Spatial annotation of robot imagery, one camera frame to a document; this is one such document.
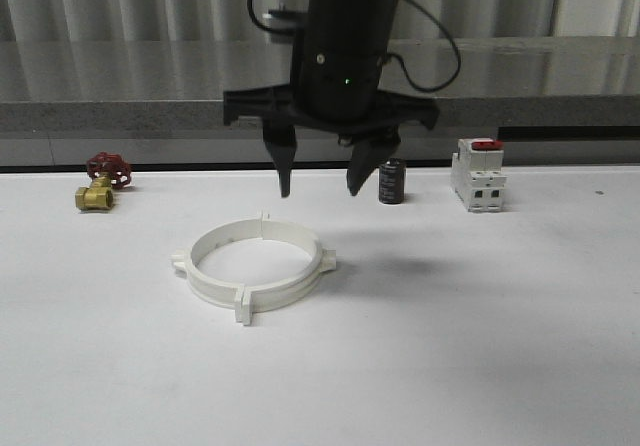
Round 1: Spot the black cylindrical capacitor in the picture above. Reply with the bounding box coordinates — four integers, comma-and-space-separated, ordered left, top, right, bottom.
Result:
378, 158, 406, 205

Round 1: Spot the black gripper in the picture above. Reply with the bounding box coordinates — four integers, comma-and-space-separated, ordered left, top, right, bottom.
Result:
223, 0, 439, 198

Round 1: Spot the white half pipe clamp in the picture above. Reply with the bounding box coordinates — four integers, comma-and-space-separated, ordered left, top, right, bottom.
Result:
234, 217, 337, 326
170, 214, 273, 325

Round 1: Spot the brass valve red handwheel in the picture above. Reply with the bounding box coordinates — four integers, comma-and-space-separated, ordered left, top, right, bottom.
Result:
75, 152, 132, 211

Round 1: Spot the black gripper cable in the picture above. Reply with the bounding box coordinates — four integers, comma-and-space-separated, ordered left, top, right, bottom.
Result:
248, 0, 462, 93

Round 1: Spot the white circuit breaker red switch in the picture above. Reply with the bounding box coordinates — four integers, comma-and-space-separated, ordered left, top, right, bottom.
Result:
451, 138, 506, 212

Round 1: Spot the grey stone counter ledge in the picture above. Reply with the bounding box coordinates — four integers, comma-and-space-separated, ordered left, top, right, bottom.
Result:
1, 37, 639, 170

